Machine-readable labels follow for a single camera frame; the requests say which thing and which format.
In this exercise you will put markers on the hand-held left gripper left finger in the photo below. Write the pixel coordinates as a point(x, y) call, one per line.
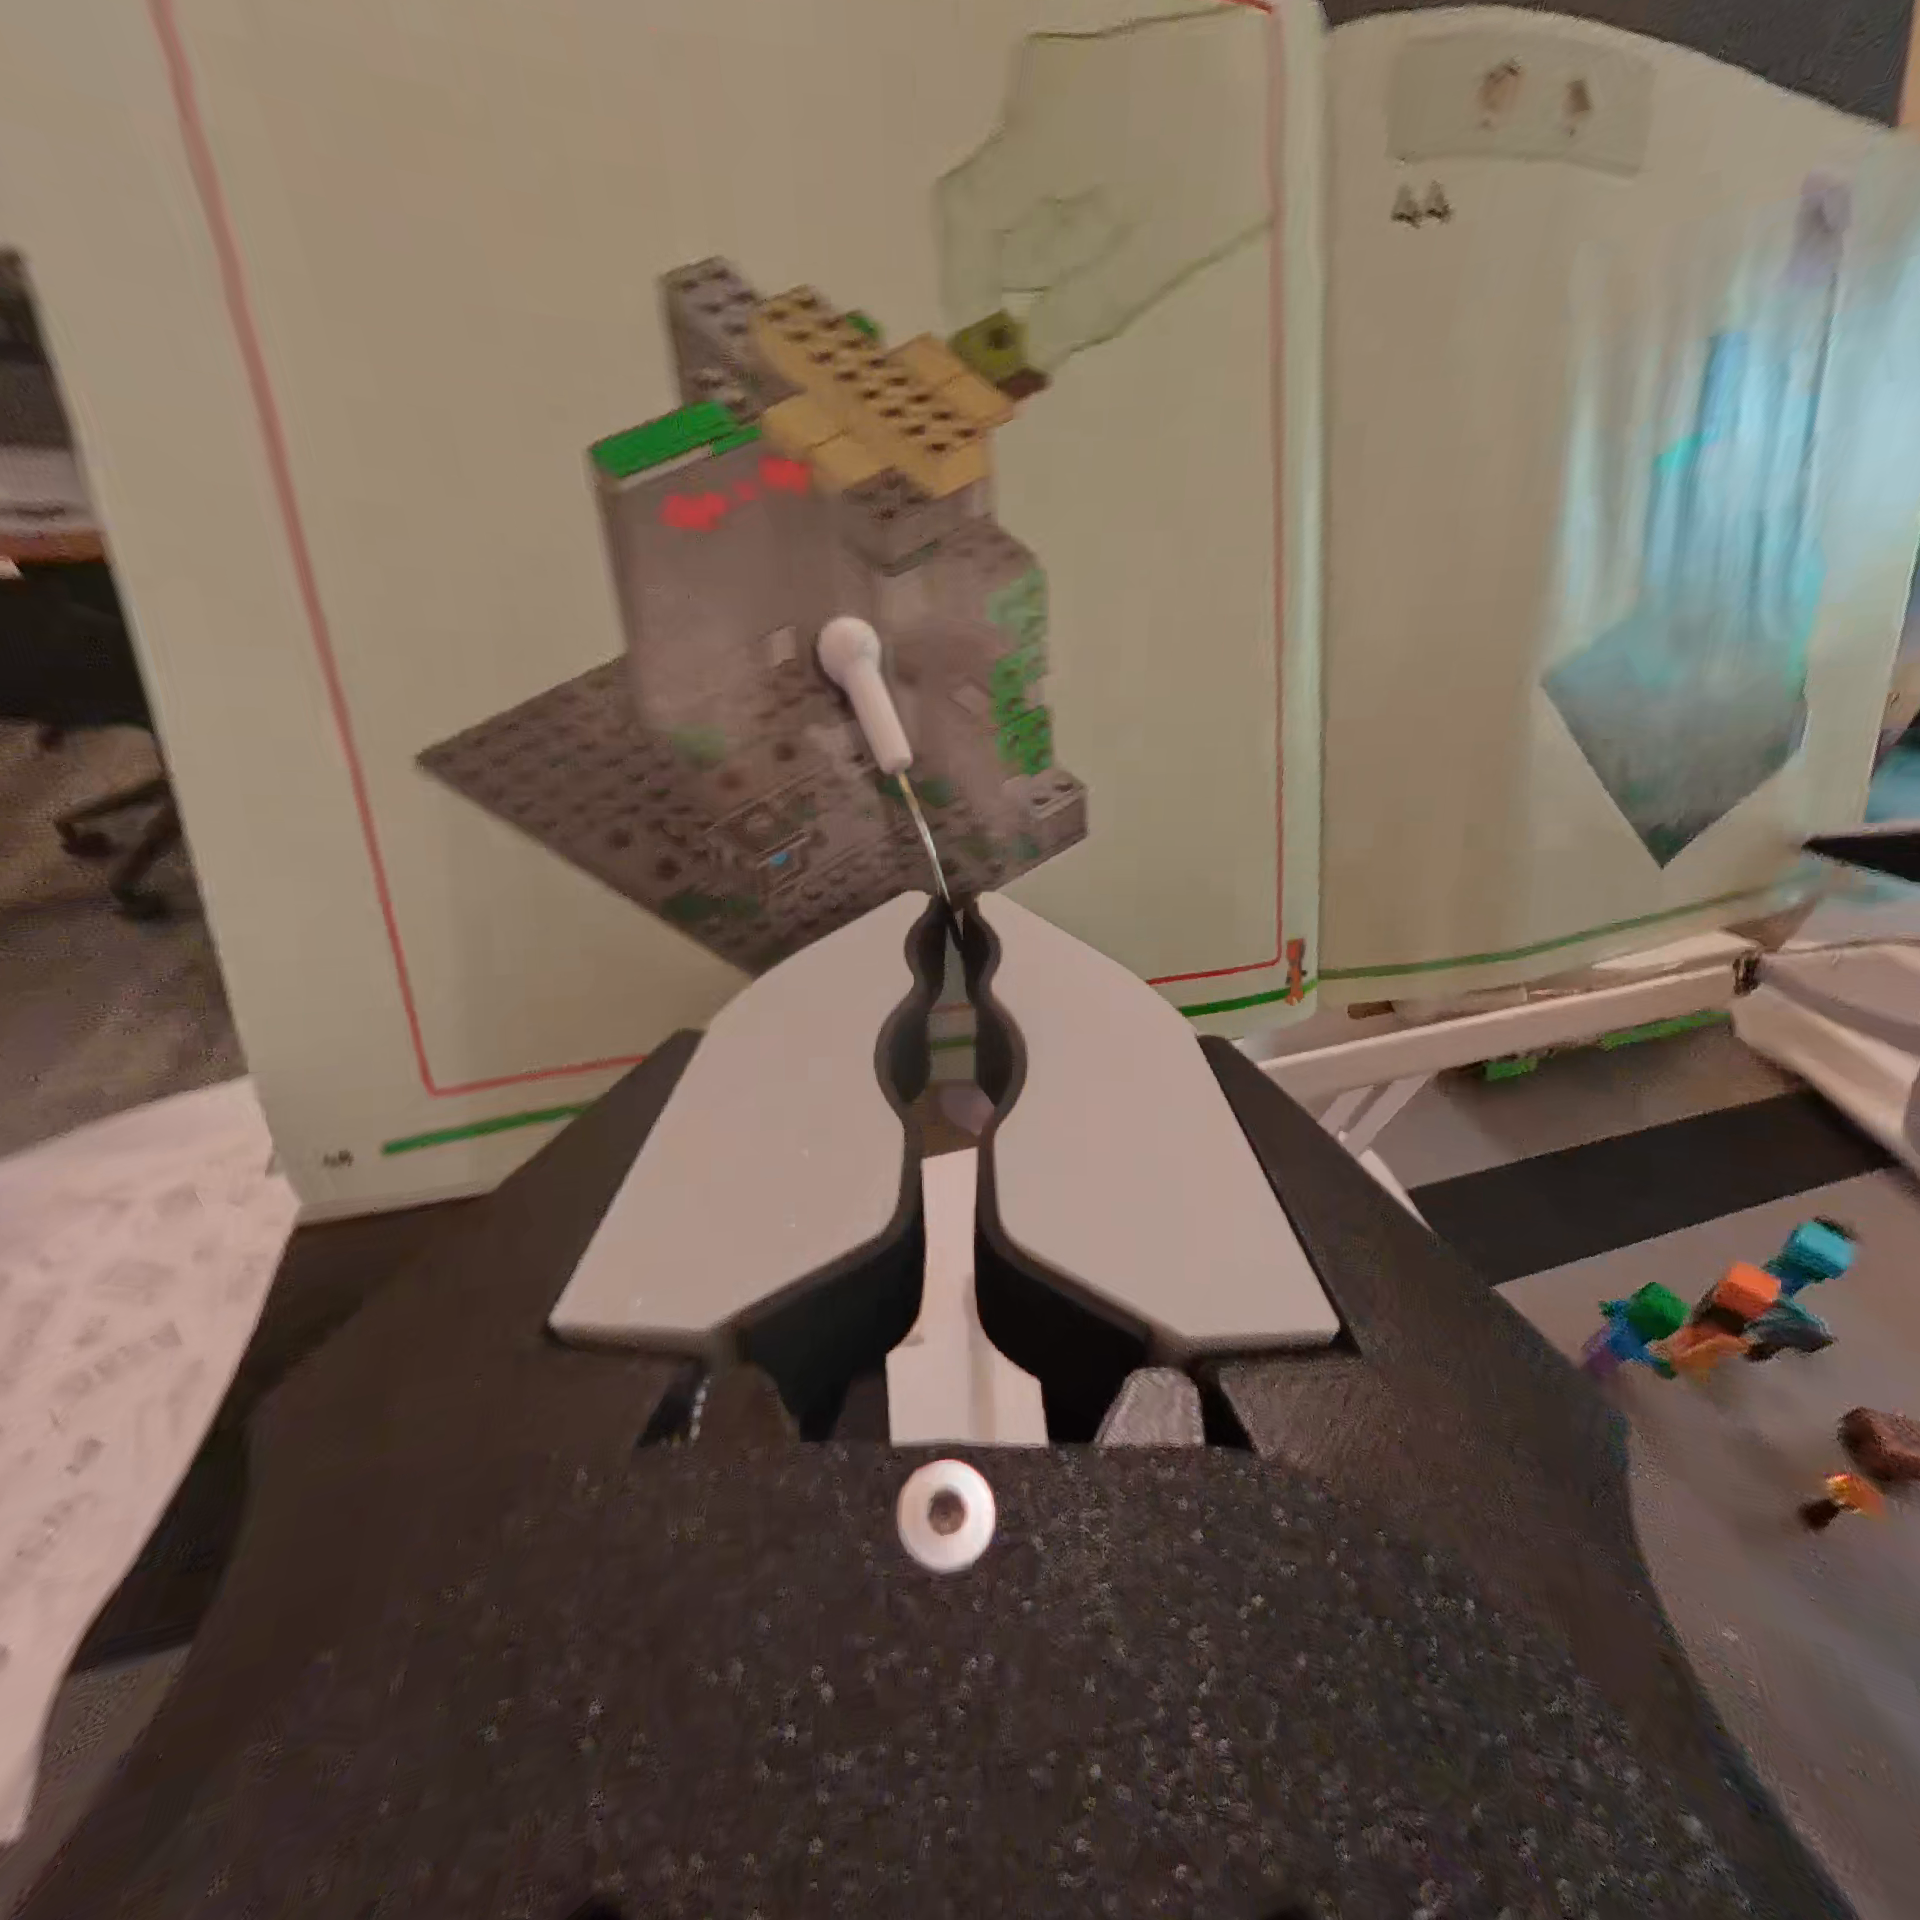
point(735, 1170)

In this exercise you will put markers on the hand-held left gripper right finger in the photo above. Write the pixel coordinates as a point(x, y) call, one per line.
point(1170, 1170)

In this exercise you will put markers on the white booklet stand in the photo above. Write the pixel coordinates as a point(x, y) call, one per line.
point(1500, 1035)

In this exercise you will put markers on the black and orange toy figure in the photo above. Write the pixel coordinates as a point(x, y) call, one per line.
point(1740, 1305)

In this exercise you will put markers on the teal-headed purple toy figure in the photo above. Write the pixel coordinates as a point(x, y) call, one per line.
point(1818, 1253)

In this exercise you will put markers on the white printed paper sheet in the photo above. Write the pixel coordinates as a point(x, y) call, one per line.
point(106, 1349)

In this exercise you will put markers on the black swivel chair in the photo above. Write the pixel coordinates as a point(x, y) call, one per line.
point(119, 826)

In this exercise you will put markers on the orange toy torch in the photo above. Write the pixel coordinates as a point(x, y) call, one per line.
point(1845, 1499)

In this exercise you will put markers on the brown studded brick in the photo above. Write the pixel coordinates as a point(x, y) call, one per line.
point(1882, 1441)

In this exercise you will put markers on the open building instruction booklet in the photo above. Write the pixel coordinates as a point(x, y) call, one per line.
point(452, 299)

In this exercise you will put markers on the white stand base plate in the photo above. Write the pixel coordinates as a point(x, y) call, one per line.
point(1845, 1049)

